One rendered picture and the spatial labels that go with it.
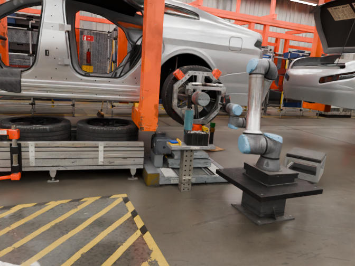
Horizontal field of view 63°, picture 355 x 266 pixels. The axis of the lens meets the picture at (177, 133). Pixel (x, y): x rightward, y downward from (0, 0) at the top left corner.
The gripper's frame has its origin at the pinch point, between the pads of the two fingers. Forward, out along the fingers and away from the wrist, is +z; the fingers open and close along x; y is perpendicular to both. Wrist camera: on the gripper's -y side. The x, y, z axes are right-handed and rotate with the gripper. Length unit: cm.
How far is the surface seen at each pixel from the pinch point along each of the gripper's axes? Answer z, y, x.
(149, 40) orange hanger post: 4, -53, -75
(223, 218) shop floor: -76, 83, -23
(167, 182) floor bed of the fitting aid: -5, 80, -51
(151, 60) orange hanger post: 4, -35, -71
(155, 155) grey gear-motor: 21, 60, -58
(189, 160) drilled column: -23, 52, -36
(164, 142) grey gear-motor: 19, 45, -51
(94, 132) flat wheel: 27, 37, -120
